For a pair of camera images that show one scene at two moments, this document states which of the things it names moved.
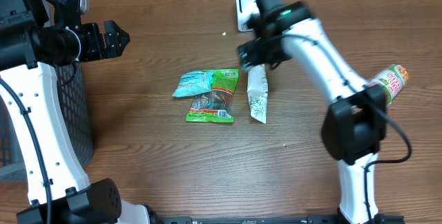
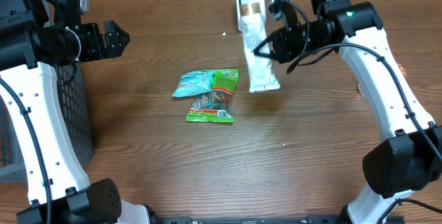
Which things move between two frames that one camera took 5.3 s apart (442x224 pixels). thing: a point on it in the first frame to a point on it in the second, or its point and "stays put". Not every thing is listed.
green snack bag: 216,105 stays put
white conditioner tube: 257,92 to 252,21
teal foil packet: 194,83 stays put
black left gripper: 99,50 stays put
